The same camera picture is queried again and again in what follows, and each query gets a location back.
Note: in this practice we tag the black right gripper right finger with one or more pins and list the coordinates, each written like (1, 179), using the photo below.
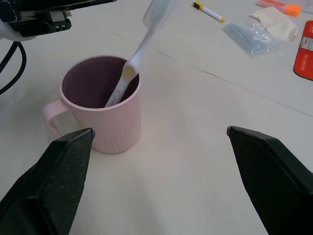
(276, 181)

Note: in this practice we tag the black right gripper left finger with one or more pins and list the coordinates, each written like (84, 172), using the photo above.
(51, 181)

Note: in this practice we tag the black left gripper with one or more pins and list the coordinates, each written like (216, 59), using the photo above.
(41, 24)

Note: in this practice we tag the pink ribbed mug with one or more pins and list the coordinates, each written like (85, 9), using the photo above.
(117, 127)

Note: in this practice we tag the white toothbrush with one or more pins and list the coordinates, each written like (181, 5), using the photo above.
(144, 46)

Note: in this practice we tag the red flat package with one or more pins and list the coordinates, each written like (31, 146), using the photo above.
(305, 56)

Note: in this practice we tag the clear plastic bag blue contents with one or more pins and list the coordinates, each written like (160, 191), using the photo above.
(252, 39)

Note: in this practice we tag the white marker with yellow cap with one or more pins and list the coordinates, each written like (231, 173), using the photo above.
(212, 12)

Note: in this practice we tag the cream crumpled cloth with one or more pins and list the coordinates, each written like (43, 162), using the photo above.
(276, 23)

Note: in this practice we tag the orange highlighter pen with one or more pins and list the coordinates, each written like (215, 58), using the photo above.
(291, 9)

